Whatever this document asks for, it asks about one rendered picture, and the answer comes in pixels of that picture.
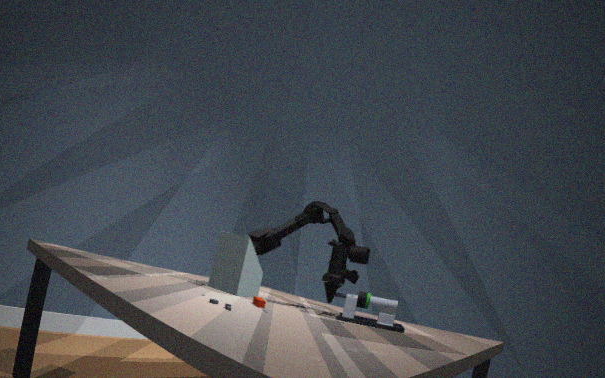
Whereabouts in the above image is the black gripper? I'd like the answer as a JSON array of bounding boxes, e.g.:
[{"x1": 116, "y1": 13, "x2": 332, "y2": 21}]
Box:
[{"x1": 323, "y1": 258, "x2": 346, "y2": 303}]

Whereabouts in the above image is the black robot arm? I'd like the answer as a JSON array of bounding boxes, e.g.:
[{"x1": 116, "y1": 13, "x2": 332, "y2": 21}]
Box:
[{"x1": 249, "y1": 201, "x2": 371, "y2": 284}]

